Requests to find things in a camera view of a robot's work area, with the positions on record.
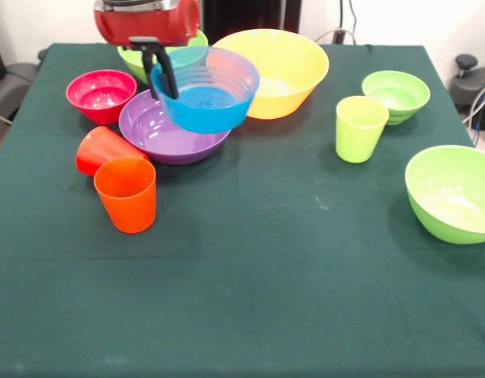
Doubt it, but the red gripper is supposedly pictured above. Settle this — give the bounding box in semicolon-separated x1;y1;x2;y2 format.
93;0;201;99

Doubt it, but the blue bowl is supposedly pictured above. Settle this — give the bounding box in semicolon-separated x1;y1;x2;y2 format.
150;46;261;135

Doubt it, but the red cup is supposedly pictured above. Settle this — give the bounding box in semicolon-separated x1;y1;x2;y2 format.
75;124;151;177

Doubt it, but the orange cup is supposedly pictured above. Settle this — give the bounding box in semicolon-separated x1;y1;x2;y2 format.
93;156;157;235

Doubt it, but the large light green bowl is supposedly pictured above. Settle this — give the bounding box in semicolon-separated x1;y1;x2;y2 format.
117;29;209;86
404;144;485;246

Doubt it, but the purple bowl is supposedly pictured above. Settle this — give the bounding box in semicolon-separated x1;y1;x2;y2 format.
118;89;232;165

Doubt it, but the pink bowl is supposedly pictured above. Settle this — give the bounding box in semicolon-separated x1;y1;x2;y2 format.
65;69;138;126

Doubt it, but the large yellow bowl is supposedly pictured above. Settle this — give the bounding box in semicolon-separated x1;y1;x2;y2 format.
213;28;330;120

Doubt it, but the grey chair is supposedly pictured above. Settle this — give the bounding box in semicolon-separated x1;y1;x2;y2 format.
0;62;38;123

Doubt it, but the yellow-green cup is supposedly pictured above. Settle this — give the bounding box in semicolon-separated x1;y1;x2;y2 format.
335;95;391;164

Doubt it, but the dark green tablecloth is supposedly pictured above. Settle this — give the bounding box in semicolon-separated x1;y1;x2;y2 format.
0;42;485;378

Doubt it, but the small green bowl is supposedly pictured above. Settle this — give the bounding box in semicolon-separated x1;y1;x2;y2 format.
361;70;431;126

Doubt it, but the black knobbed stand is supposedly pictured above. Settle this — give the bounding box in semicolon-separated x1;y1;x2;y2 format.
450;54;485;131

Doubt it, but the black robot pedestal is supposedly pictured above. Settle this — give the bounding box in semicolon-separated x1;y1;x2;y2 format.
198;0;302;44

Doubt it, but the grey cable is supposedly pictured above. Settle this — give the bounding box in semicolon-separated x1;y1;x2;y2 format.
461;80;485;124

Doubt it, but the blue cable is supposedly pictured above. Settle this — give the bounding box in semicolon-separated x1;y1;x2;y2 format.
472;92;485;147

